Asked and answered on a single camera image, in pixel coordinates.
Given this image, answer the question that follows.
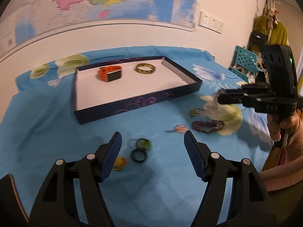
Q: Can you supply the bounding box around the dark purple bead bracelet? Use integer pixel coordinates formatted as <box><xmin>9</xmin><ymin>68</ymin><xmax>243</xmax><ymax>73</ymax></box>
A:
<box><xmin>191</xmin><ymin>119</ymin><xmax>226</xmax><ymax>134</ymax></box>

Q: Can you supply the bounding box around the yellow green gem ring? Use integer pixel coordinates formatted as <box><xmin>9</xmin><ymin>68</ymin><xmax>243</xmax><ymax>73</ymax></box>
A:
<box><xmin>189</xmin><ymin>107</ymin><xmax>205</xmax><ymax>117</ymax></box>

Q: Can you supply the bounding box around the pink hair clip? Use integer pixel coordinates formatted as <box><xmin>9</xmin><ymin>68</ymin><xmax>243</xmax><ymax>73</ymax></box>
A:
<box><xmin>166</xmin><ymin>124</ymin><xmax>188</xmax><ymax>134</ymax></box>

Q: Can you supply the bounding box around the yellow ring ornament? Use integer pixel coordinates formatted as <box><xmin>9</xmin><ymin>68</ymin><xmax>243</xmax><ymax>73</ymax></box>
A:
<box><xmin>113</xmin><ymin>156</ymin><xmax>126</xmax><ymax>171</ymax></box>

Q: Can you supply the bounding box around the green stone ring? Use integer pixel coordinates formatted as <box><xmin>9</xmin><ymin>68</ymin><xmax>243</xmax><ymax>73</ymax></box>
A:
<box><xmin>127</xmin><ymin>138</ymin><xmax>152</xmax><ymax>151</ymax></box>

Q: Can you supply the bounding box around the pink sleeved right forearm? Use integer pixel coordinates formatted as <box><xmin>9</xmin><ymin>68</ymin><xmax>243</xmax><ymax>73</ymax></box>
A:
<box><xmin>260</xmin><ymin>122</ymin><xmax>302</xmax><ymax>192</ymax></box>

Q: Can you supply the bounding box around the person's right hand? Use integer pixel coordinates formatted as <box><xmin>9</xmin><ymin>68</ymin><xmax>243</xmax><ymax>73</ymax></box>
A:
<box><xmin>267</xmin><ymin>109</ymin><xmax>302</xmax><ymax>141</ymax></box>

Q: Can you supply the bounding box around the teal plastic basket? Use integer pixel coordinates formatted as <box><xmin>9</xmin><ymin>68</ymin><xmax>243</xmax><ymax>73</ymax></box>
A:
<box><xmin>228</xmin><ymin>46</ymin><xmax>262</xmax><ymax>84</ymax></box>

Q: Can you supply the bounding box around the black hanging bag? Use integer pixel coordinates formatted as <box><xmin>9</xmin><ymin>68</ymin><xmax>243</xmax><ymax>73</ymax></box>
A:
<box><xmin>249</xmin><ymin>30</ymin><xmax>268</xmax><ymax>46</ymax></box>

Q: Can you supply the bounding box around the yellow hanging coat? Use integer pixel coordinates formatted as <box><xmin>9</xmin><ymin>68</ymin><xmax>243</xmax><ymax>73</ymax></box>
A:
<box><xmin>248</xmin><ymin>15</ymin><xmax>289</xmax><ymax>54</ymax></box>

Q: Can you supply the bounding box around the gold tortoise bangle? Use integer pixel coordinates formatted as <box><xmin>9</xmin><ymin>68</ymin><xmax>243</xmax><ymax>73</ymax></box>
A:
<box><xmin>135</xmin><ymin>63</ymin><xmax>156</xmax><ymax>74</ymax></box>

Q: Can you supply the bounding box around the blue floral bedsheet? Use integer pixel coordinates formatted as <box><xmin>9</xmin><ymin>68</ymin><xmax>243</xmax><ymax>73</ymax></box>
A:
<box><xmin>0</xmin><ymin>45</ymin><xmax>275</xmax><ymax>227</ymax></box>

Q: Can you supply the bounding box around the orange smart watch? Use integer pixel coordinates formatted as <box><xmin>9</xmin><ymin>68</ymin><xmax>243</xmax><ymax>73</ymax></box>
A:
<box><xmin>97</xmin><ymin>66</ymin><xmax>122</xmax><ymax>82</ymax></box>

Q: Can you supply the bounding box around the dark blue tray box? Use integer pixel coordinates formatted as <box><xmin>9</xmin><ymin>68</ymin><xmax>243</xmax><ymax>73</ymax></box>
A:
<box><xmin>73</xmin><ymin>56</ymin><xmax>202</xmax><ymax>124</ymax></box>

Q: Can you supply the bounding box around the white wall socket panel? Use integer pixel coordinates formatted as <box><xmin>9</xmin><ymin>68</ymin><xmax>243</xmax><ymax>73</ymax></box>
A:
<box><xmin>198</xmin><ymin>11</ymin><xmax>224</xmax><ymax>34</ymax></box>

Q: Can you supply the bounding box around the colourful wall map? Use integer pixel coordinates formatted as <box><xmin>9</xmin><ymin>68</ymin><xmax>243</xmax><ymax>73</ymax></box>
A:
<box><xmin>1</xmin><ymin>0</ymin><xmax>197</xmax><ymax>55</ymax></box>

